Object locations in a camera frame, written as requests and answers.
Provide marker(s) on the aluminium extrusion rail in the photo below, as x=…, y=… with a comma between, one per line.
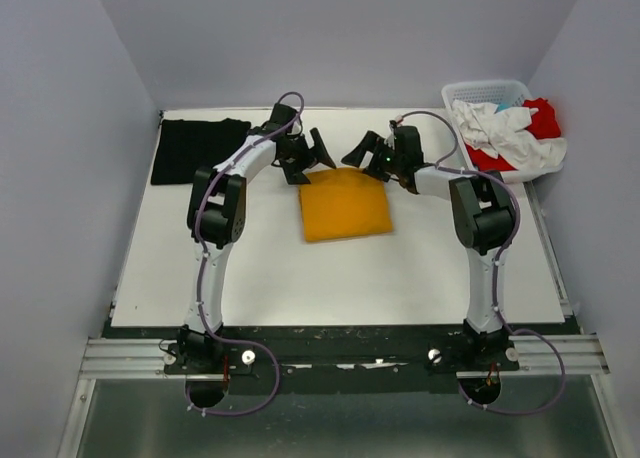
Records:
x=142, y=359

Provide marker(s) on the white t shirt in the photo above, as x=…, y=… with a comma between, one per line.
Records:
x=500, y=128

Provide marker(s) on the folded black t shirt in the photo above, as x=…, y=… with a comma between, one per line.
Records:
x=185, y=146

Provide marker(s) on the yellow t shirt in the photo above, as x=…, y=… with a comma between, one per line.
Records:
x=343, y=203

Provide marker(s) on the red t shirt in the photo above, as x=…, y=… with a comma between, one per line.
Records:
x=545, y=120

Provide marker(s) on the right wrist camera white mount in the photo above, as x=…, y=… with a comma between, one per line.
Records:
x=397, y=125

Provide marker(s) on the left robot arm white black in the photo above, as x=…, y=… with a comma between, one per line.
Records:
x=216, y=218

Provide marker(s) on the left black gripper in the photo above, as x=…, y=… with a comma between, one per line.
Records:
x=294, y=173

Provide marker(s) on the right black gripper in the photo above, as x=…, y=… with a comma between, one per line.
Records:
x=370, y=143

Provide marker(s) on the white plastic laundry basket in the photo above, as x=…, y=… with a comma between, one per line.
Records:
x=490, y=119

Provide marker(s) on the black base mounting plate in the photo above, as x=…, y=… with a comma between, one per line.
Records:
x=253, y=360

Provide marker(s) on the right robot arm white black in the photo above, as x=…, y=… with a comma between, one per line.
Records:
x=486, y=218

